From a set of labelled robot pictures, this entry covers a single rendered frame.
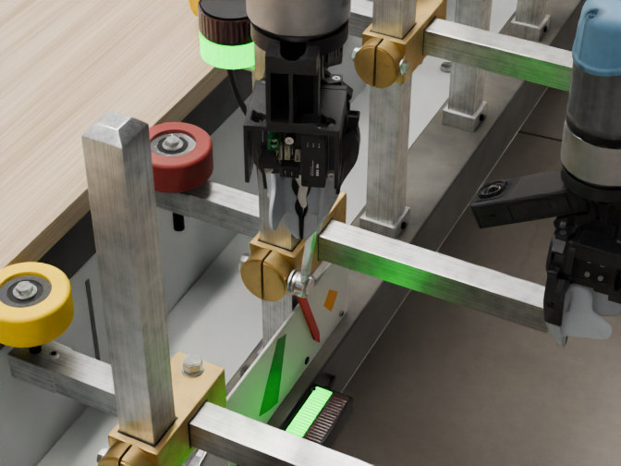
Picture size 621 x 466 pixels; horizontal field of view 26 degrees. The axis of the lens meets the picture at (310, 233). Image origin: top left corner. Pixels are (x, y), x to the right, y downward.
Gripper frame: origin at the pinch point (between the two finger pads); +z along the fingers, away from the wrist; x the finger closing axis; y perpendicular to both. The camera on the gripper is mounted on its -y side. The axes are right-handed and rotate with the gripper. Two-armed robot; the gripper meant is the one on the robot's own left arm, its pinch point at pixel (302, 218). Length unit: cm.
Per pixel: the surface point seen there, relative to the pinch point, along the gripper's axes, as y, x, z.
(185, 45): -42.4, -18.5, 9.6
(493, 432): -73, 24, 99
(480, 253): -119, 21, 99
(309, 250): -4.9, 0.0, 7.3
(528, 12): -83, 22, 25
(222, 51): -12.3, -8.5, -8.1
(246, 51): -12.7, -6.5, -8.0
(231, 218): -18.8, -9.6, 15.3
